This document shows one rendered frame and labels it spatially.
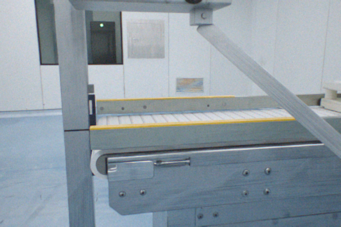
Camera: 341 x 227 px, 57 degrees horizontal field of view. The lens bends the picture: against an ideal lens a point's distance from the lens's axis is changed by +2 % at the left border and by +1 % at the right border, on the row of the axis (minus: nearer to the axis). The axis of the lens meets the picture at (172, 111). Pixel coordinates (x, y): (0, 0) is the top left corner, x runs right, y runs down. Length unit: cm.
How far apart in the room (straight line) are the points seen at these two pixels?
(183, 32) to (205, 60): 69
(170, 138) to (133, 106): 27
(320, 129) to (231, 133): 13
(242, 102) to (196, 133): 34
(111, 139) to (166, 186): 12
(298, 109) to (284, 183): 17
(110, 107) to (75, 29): 19
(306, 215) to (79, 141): 52
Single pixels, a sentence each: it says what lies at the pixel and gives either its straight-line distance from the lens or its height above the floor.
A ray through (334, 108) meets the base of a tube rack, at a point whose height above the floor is 95.
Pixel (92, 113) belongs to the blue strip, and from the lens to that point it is 75.
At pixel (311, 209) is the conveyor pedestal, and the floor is 78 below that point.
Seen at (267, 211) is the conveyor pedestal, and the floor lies 79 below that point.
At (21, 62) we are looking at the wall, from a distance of 577.
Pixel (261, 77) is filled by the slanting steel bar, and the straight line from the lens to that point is 47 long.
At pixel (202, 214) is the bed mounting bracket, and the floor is 80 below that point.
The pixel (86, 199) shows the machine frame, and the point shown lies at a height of 73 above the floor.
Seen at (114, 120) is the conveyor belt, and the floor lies 94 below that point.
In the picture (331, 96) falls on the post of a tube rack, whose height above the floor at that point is 97.
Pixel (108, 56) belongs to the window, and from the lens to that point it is 572.
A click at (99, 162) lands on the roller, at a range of 50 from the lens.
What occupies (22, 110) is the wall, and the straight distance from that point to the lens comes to 585.
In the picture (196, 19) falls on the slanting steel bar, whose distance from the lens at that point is 48.
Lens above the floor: 109
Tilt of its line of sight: 11 degrees down
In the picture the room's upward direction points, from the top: straight up
